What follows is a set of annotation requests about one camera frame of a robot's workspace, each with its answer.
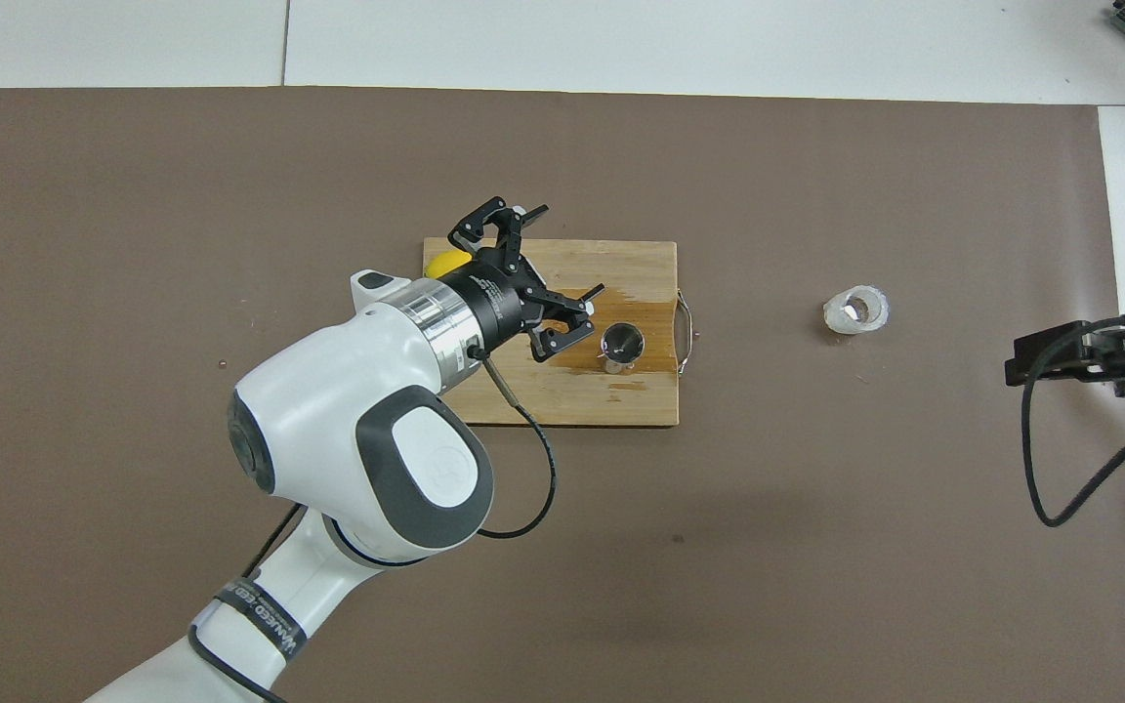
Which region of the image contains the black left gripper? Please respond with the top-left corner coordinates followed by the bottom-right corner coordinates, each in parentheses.
top-left (436, 197), bottom-right (607, 364)

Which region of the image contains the steel double jigger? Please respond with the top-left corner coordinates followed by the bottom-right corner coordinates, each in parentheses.
top-left (600, 322), bottom-right (646, 377)

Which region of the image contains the yellow lemon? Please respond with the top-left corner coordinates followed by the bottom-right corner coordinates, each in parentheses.
top-left (424, 250), bottom-right (474, 282)

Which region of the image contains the wooden cutting board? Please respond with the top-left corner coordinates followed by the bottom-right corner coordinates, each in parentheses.
top-left (423, 237), bottom-right (698, 428)

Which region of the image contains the brown paper table mat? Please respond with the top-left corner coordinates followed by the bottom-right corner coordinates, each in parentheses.
top-left (0, 86), bottom-right (1125, 703)

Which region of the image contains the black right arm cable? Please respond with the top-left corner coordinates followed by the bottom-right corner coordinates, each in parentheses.
top-left (1020, 314), bottom-right (1125, 528)

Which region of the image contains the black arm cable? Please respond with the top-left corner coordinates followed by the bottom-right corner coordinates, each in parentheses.
top-left (1020, 314), bottom-right (1125, 528)
top-left (187, 344), bottom-right (560, 703)

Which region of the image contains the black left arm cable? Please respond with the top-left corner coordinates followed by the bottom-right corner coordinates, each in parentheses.
top-left (187, 344), bottom-right (560, 703)

